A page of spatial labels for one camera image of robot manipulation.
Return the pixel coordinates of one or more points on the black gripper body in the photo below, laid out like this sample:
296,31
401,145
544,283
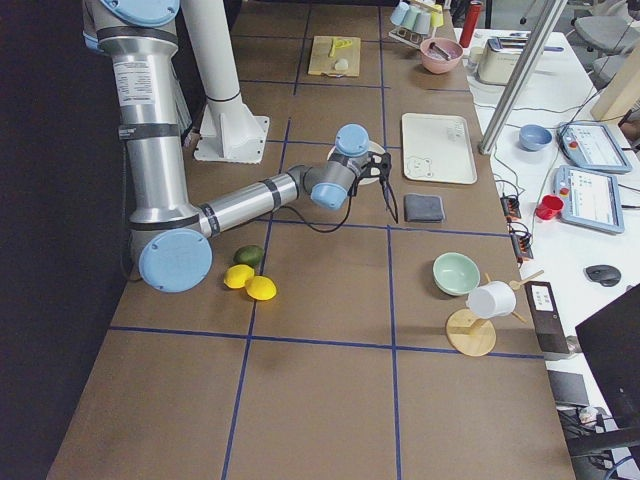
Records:
388,201

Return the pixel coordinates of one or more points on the blue cup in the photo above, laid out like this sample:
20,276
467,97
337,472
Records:
399,13

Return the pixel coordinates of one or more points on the yellow cup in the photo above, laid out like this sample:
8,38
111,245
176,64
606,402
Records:
437,19

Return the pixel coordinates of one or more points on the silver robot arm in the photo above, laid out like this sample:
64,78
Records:
170,235

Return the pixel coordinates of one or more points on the black box with label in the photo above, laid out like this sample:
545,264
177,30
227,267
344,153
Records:
546,320

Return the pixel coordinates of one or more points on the aluminium frame post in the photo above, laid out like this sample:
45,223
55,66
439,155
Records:
523,69

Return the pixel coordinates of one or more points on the green avocado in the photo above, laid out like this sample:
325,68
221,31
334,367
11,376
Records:
251,255

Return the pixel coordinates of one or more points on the grey folded cloth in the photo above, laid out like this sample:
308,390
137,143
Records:
423,208

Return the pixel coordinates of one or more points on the wooden cutting board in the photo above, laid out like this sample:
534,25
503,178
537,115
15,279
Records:
321,65

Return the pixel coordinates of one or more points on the blue bowl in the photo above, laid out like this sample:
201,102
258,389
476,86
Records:
534,137

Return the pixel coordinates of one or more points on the white bear tray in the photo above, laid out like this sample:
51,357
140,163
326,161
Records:
437,148

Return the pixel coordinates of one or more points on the teach pendant tablet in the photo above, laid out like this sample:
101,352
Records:
590,145
591,199

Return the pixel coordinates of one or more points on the red mug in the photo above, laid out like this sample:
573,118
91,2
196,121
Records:
549,207

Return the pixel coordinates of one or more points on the wooden mug stand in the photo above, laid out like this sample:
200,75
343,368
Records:
474,336

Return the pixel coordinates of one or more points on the yellow plastic knife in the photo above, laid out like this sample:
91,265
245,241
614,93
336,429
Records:
338,43

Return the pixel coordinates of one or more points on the green cup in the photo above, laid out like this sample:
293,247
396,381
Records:
410,18

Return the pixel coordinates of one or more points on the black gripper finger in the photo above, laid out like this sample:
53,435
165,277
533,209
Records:
393,201
385,194

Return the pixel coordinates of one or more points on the red bottle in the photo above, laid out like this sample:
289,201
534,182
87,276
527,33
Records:
471,18

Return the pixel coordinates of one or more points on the grey cup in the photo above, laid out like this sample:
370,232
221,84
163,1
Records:
422,23

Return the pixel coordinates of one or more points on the black computer mouse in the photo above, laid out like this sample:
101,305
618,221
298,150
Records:
604,275

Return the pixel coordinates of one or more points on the pink bowl with ice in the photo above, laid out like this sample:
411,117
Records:
434,63

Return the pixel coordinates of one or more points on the mint green bowl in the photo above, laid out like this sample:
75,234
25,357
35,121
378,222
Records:
455,274

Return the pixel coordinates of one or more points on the yellow lemon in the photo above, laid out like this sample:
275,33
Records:
260,288
238,275

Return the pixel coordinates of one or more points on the cream toaster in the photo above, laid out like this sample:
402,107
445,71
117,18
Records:
499,58

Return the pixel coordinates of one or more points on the white mug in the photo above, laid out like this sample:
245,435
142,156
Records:
494,299

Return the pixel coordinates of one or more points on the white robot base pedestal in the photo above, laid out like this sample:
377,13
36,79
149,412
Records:
229,131

